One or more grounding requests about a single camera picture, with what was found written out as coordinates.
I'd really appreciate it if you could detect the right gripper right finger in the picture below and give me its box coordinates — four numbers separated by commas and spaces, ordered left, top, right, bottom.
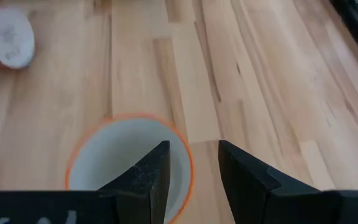
218, 139, 358, 224

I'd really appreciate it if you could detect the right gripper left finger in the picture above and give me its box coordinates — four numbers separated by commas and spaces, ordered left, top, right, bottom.
0, 139, 172, 224

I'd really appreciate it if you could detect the yellow polka dot mug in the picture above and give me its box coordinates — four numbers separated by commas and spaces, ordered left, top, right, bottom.
64, 112, 196, 224

